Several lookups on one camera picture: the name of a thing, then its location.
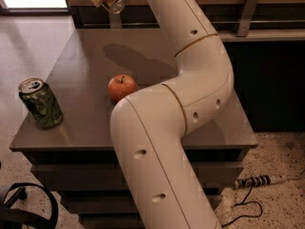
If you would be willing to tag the white power strip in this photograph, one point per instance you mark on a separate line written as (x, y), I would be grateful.
(264, 180)

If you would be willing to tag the red apple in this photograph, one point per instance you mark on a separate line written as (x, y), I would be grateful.
(120, 86)

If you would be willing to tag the green soda can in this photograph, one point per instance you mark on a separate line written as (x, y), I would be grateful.
(40, 102)

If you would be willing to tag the grey drawer cabinet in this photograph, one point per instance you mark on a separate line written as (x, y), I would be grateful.
(76, 158)

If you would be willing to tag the right metal shelf bracket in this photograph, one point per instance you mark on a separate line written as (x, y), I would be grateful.
(245, 18)

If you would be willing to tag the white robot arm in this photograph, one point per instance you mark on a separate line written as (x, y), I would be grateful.
(148, 125)

